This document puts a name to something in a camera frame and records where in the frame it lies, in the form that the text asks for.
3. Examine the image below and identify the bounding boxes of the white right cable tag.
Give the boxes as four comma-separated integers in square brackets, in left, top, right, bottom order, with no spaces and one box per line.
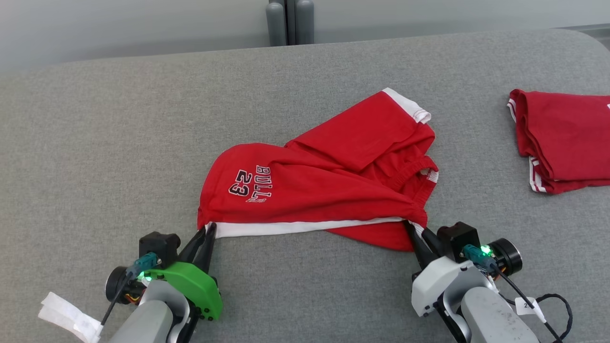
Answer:
[515,296,545,318]

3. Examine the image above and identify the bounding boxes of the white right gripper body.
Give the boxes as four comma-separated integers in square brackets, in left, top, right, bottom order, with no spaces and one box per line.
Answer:
[411,256,494,317]

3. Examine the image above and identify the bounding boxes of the red Bulls 23 shorts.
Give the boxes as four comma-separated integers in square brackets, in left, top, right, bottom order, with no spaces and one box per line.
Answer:
[197,87,439,252]

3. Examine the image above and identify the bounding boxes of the red and white jersey shirt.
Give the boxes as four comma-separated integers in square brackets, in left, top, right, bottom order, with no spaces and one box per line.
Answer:
[507,89,610,194]

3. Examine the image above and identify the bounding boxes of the black round right gripper motor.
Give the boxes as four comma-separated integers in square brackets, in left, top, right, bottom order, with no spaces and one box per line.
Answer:
[488,238,523,277]

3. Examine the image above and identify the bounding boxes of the black round left gripper motor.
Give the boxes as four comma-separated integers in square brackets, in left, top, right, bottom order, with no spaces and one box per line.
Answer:
[106,266,143,305]

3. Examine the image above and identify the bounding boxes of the white cable tag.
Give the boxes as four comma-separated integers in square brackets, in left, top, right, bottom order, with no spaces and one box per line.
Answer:
[38,292,104,343]
[515,296,545,318]

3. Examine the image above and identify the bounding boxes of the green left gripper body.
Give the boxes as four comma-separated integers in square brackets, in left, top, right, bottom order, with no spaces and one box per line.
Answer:
[143,261,224,321]

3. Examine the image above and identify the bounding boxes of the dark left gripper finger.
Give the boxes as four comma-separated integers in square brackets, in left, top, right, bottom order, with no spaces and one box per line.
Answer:
[179,229,206,265]
[193,222,217,274]

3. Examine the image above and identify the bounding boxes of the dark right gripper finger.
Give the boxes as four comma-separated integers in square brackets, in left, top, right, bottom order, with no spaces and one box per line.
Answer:
[422,226,446,260]
[404,220,432,268]

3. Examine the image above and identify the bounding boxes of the grey partition post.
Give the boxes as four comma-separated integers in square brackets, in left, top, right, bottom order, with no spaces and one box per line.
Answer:
[265,0,315,47]

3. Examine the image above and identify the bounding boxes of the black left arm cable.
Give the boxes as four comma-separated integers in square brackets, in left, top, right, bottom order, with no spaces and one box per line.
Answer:
[100,252,160,327]

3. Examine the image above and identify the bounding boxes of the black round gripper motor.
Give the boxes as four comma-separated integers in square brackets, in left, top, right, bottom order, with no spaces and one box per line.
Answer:
[106,266,143,305]
[488,238,523,277]

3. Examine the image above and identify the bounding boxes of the white left cable tag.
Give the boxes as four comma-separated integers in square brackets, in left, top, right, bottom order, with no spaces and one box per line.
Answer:
[38,292,104,343]

